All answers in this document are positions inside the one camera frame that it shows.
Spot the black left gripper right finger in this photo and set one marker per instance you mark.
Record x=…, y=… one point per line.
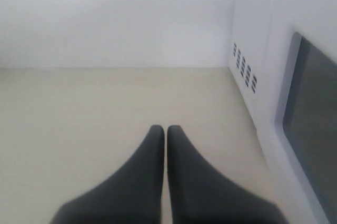
x=201, y=194

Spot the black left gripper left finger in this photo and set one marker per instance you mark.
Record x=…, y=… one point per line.
x=132, y=194

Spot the white microwave door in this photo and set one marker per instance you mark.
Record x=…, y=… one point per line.
x=297, y=126

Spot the white microwave oven body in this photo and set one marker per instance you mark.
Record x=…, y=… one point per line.
x=252, y=40

